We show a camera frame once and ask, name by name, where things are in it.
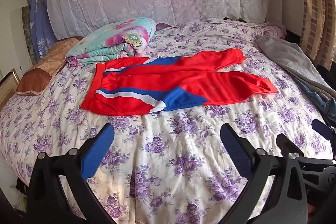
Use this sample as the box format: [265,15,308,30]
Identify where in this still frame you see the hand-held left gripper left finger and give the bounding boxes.
[28,123,116,224]

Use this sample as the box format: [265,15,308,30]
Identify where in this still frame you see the leaning patterned board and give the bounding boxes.
[10,6,38,65]

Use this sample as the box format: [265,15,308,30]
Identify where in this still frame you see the beige brick-pattern curtain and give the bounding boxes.
[299,0,336,69]

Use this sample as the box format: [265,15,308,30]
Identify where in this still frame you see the purple floral bedspread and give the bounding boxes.
[0,18,335,224]

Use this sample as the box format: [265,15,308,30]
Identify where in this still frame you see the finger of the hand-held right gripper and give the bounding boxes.
[312,119,336,139]
[276,133,336,165]

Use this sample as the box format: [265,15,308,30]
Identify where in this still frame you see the purple floral pillow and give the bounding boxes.
[259,23,287,39]

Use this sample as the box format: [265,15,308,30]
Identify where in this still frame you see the brown patterned pillow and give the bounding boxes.
[16,36,85,96]

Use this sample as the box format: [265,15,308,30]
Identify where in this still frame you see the grey garment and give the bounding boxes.
[256,35,336,101]

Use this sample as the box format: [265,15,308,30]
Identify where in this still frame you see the red blue white pants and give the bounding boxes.
[81,48,278,117]

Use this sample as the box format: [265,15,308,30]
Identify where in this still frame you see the blue denim garment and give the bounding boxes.
[299,80,336,121]

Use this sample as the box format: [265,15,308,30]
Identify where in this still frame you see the folded turquoise floral quilt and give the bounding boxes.
[66,17,157,67]

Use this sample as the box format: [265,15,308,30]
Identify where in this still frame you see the blue patterned pillow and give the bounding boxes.
[27,0,58,62]

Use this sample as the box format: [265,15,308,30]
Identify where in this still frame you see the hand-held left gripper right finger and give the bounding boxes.
[220,123,309,224]

